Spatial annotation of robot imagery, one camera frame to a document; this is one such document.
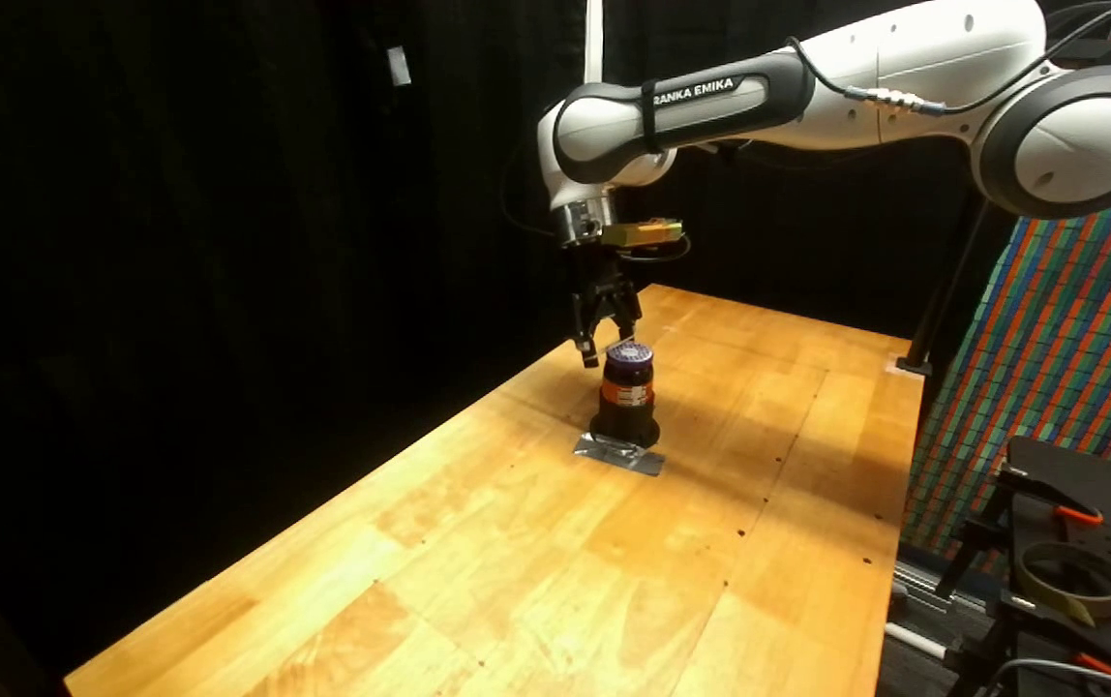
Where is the orange-handled clamp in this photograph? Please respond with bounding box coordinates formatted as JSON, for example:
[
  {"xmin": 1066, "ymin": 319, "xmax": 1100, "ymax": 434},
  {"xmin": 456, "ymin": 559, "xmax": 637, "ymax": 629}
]
[{"xmin": 997, "ymin": 467, "xmax": 1108, "ymax": 525}]

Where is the roll of tape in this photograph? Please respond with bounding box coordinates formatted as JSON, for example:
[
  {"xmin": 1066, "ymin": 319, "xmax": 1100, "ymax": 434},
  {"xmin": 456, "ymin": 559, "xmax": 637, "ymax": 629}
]
[{"xmin": 1019, "ymin": 542, "xmax": 1111, "ymax": 629}]

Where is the orange rubber band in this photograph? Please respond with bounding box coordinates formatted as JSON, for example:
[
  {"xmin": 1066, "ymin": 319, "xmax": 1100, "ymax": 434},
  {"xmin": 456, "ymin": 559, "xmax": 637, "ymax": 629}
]
[{"xmin": 602, "ymin": 385, "xmax": 653, "ymax": 409}]

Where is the colourful striped cloth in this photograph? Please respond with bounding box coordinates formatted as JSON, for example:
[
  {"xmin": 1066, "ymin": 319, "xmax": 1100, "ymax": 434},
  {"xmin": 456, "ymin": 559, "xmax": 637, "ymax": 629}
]
[{"xmin": 901, "ymin": 0, "xmax": 1111, "ymax": 563}]

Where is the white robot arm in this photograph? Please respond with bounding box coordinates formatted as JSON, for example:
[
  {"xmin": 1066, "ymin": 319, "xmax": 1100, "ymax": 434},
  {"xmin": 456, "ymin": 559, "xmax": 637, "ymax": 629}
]
[{"xmin": 540, "ymin": 0, "xmax": 1111, "ymax": 354}]

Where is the dark upside-down cup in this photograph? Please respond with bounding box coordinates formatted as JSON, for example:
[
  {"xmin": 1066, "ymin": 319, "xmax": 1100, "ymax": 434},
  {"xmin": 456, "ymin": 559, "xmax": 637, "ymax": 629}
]
[{"xmin": 593, "ymin": 339, "xmax": 659, "ymax": 444}]

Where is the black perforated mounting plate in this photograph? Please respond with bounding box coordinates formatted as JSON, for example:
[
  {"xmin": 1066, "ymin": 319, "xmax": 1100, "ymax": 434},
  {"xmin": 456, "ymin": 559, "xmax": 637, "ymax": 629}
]
[{"xmin": 954, "ymin": 434, "xmax": 1111, "ymax": 697}]

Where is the grey tape strip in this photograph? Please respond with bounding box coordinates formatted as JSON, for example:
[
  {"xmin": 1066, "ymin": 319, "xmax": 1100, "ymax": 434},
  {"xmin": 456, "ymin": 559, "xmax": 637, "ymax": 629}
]
[{"xmin": 577, "ymin": 434, "xmax": 665, "ymax": 476}]

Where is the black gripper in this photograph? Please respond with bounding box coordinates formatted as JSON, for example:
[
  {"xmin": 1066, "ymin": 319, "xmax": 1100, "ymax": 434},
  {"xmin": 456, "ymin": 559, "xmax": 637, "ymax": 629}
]
[{"xmin": 570, "ymin": 243, "xmax": 642, "ymax": 367}]

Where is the white vertical pole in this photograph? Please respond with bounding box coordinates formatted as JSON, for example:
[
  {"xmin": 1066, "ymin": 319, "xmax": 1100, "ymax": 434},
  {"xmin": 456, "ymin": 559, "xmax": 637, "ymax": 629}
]
[{"xmin": 581, "ymin": 0, "xmax": 608, "ymax": 86}]

